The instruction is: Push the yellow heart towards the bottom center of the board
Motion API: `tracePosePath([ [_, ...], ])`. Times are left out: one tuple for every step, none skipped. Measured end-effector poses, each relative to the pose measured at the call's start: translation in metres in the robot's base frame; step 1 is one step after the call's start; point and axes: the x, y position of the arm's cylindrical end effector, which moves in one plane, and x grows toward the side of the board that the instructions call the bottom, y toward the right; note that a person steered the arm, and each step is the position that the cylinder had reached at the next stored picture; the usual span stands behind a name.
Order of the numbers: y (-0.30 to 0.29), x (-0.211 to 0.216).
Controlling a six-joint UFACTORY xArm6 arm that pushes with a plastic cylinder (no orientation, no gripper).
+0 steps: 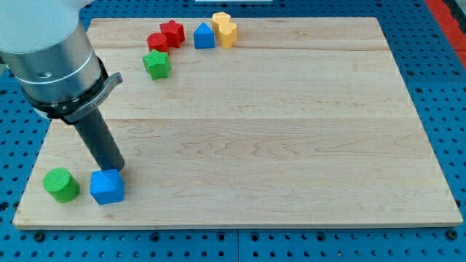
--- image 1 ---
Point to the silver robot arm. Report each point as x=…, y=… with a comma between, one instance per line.
x=47, y=49

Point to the wooden board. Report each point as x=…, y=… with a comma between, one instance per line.
x=303, y=123

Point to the yellow heart block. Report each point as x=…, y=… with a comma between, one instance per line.
x=227, y=34

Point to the blue house-shaped block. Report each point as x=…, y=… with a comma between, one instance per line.
x=204, y=37

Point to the green star block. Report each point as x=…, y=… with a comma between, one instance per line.
x=157, y=64

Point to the yellow hexagon block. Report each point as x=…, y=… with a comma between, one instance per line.
x=219, y=18

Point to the red star block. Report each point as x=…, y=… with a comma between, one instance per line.
x=174, y=32

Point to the red cylinder block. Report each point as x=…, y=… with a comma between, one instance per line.
x=158, y=42

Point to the blue cube block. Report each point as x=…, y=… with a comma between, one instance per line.
x=107, y=186

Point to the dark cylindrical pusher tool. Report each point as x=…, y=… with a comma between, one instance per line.
x=98, y=139

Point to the metal clamp flange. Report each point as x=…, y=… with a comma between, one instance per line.
x=77, y=108

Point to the green cylinder block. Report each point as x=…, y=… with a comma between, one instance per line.
x=61, y=185

